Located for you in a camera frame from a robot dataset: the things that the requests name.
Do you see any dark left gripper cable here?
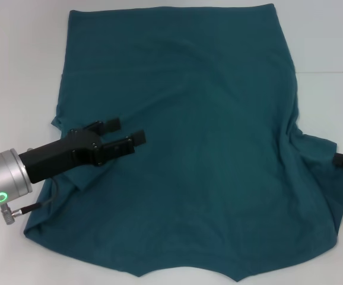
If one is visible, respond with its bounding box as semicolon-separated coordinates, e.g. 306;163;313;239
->
0;180;60;227

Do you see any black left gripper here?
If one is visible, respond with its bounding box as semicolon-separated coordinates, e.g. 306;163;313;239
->
18;118;147;185

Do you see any teal blue t-shirt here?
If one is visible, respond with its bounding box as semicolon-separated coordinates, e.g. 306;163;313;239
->
22;2;343;265

